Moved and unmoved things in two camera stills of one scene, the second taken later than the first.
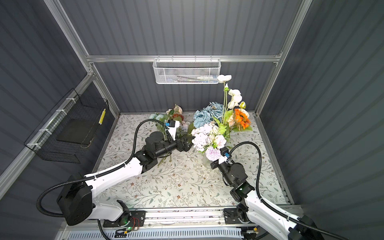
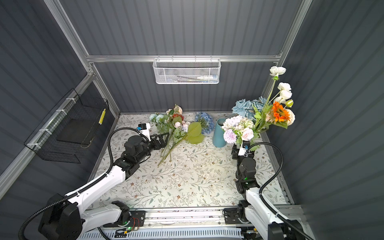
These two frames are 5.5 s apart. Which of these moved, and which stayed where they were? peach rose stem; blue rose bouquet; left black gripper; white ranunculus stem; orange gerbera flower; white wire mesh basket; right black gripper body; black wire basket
Moved: peach rose stem; left black gripper; white ranunculus stem; right black gripper body; blue rose bouquet; orange gerbera flower
Stayed: white wire mesh basket; black wire basket
